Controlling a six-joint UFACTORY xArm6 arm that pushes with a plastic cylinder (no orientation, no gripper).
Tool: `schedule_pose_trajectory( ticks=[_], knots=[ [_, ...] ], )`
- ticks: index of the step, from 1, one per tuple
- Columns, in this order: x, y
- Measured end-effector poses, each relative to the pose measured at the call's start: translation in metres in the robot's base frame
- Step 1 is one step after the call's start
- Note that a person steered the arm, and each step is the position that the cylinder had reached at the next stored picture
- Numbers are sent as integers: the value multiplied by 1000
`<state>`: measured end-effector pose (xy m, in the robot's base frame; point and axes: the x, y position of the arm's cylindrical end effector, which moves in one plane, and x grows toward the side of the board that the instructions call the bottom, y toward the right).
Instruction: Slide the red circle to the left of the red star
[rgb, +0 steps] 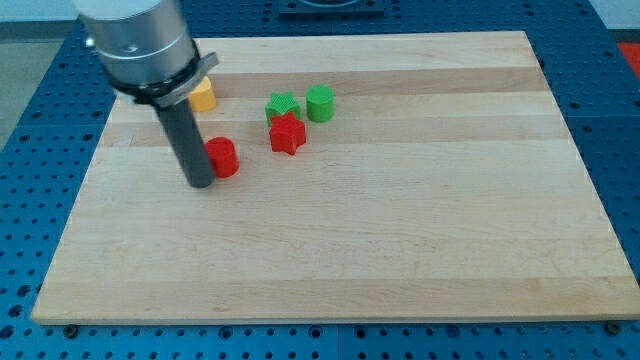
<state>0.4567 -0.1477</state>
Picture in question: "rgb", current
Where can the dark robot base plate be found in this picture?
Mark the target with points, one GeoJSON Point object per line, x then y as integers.
{"type": "Point", "coordinates": [290, 8]}

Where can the green cylinder block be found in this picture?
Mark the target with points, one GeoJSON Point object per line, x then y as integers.
{"type": "Point", "coordinates": [320, 103]}

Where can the yellow block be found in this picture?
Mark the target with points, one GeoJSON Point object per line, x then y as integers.
{"type": "Point", "coordinates": [202, 98]}

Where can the wooden board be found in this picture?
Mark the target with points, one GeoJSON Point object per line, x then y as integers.
{"type": "Point", "coordinates": [446, 188]}

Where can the red cylinder block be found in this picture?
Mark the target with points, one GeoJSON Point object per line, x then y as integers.
{"type": "Point", "coordinates": [222, 156]}

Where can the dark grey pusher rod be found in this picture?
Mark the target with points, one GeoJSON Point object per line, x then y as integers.
{"type": "Point", "coordinates": [183, 134]}

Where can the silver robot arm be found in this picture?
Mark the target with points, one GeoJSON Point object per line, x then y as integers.
{"type": "Point", "coordinates": [148, 53]}

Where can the red star block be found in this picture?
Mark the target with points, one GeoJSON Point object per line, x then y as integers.
{"type": "Point", "coordinates": [287, 133]}

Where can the green star block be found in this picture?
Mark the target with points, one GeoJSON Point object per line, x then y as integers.
{"type": "Point", "coordinates": [281, 104]}

